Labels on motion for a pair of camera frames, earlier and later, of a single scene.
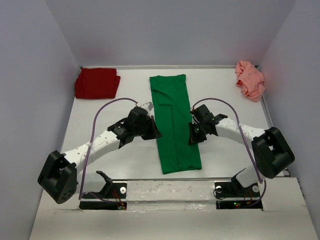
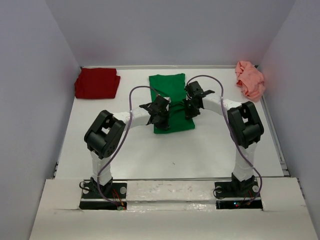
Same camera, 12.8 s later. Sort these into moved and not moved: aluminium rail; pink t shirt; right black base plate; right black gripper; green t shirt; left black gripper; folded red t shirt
Moved: left black gripper; right black gripper; green t shirt
Not moved: aluminium rail; right black base plate; folded red t shirt; pink t shirt
